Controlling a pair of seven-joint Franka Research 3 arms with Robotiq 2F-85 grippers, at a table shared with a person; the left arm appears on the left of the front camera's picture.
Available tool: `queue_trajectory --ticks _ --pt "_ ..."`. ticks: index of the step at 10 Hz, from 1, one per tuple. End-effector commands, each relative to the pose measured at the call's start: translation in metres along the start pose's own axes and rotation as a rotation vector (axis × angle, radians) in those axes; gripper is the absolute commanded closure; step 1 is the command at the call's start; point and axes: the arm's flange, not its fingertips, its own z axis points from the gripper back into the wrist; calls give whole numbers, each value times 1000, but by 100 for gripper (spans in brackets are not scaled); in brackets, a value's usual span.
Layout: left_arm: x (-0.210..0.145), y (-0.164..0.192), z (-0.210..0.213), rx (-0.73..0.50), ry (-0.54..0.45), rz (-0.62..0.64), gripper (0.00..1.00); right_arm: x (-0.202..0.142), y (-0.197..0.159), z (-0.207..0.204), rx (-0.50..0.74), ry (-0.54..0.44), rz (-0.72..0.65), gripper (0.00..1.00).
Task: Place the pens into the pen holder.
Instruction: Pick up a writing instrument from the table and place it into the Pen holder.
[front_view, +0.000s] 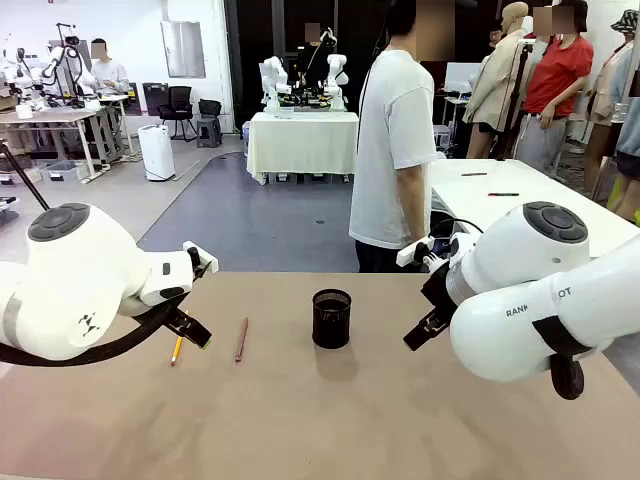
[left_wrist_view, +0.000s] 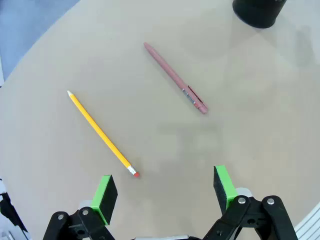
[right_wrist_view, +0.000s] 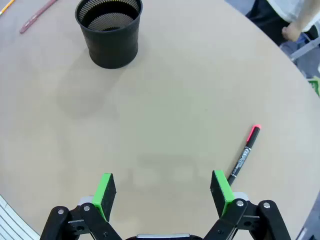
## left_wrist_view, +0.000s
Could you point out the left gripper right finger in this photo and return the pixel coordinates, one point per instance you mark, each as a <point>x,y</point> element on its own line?
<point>225,190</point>

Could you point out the yellow pencil with red eraser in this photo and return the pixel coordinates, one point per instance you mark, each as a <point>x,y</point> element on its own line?
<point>100,130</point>

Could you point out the brown pencil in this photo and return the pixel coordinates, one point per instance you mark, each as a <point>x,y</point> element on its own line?
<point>172,74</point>

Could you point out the black mesh pen holder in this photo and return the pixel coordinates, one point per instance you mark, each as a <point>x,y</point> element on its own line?
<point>257,12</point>

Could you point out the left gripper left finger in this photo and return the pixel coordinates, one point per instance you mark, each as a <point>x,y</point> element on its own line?
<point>106,200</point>

